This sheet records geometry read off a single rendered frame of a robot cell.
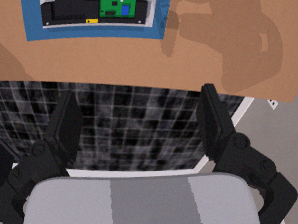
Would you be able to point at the green circuit board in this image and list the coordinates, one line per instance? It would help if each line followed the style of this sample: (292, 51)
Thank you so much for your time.
(117, 8)

